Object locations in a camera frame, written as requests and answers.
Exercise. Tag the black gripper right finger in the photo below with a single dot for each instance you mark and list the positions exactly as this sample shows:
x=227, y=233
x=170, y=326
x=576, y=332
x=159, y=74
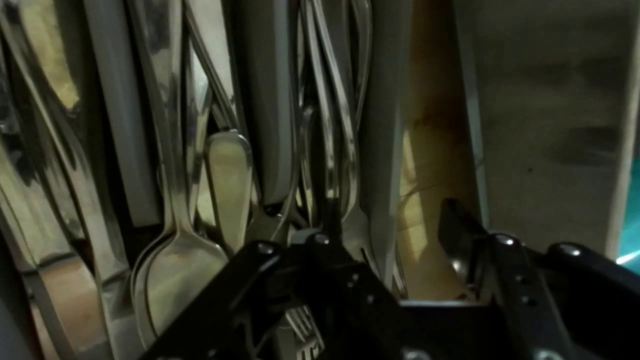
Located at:
x=526, y=300

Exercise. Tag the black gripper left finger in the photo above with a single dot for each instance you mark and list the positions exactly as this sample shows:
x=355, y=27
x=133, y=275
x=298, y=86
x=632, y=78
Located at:
x=301, y=300

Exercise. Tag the stainless steel fork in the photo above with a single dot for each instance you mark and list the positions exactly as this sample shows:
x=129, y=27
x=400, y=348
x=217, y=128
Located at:
x=353, y=231

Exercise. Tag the small stainless steel spoon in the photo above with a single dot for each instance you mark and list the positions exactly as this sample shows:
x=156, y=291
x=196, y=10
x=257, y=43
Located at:
x=231, y=187

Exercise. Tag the grey cutlery tray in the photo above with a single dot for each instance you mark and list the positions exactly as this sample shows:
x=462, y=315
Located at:
x=267, y=100

